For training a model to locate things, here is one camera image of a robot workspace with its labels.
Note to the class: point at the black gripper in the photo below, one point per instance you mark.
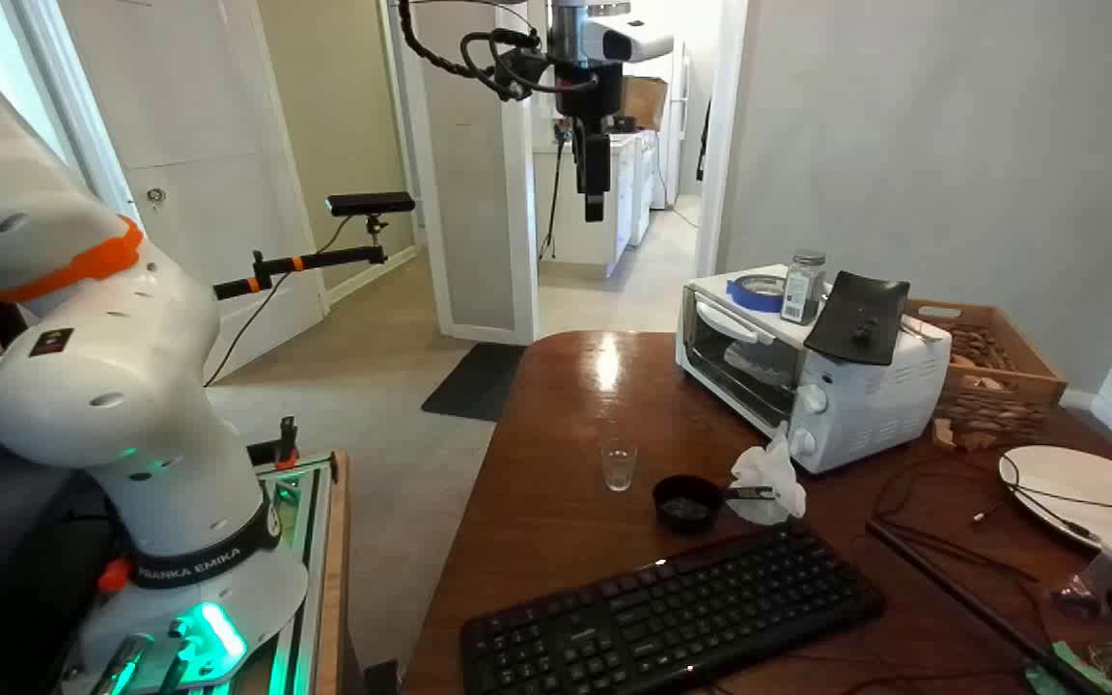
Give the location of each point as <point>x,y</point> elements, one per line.
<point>589,88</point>

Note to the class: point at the blue masking tape roll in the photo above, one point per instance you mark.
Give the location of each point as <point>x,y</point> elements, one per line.
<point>757,292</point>

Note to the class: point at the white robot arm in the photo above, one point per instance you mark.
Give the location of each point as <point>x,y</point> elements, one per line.
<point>108,381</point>

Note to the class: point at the black tray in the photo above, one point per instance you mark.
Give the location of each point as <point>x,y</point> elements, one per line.
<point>859,323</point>

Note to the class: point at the dark floor mat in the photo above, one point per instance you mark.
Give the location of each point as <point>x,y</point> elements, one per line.
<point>477,385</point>

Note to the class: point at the small clear plastic cup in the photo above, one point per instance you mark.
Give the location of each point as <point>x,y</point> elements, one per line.
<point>620,467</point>

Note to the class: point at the crumpled white tissue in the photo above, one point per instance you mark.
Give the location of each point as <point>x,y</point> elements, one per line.
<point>763,485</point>

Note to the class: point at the white toaster oven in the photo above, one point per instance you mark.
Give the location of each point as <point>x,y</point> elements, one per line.
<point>829,409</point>

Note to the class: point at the black measuring scoop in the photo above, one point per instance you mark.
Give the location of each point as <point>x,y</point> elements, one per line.
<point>690,503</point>

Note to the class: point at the wooden crate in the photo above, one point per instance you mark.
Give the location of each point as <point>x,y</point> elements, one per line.
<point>995,385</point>

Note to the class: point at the black computer keyboard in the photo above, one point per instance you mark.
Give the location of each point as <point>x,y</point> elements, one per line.
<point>673,622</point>

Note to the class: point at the white round plate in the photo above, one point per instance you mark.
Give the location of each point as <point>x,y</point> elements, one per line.
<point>1062,488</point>

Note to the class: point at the black camera on stand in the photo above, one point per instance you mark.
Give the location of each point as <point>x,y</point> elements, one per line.
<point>342,205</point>

